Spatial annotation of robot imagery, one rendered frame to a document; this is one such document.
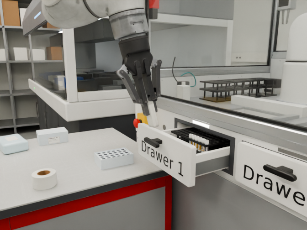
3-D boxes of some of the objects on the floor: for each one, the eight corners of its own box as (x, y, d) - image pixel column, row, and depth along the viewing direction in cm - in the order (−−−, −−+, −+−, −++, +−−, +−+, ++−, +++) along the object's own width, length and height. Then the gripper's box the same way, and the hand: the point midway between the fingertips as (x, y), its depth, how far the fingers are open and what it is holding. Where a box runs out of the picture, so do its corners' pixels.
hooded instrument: (75, 251, 160) (50, -86, 122) (35, 154, 317) (19, -6, 278) (222, 198, 219) (237, -39, 181) (127, 139, 376) (124, 5, 338)
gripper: (115, 39, 60) (140, 137, 66) (161, 30, 67) (180, 120, 72) (103, 44, 67) (126, 133, 72) (146, 35, 73) (165, 117, 78)
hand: (150, 114), depth 71 cm, fingers closed
